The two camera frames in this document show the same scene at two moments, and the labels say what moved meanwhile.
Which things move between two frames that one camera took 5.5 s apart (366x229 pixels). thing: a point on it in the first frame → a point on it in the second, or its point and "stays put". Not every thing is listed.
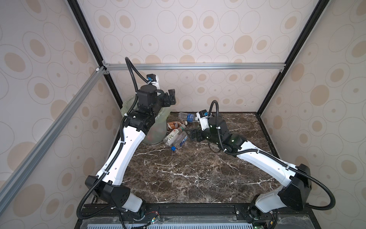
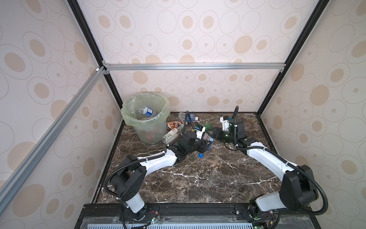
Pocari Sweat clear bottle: [184, 116] stays put
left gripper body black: [162, 100] → [199, 148]
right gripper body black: [206, 134] → [236, 137]
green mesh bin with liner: [158, 131] stays put
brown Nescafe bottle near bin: [175, 124] stays put
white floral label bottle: [169, 139] stays put
